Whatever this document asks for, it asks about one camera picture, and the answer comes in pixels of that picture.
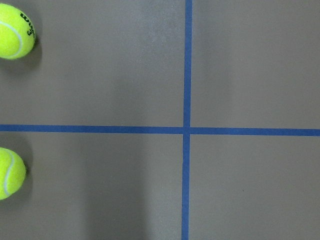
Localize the yellow tennis ball with logo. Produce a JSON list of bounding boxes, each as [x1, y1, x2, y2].
[[0, 3, 36, 60]]

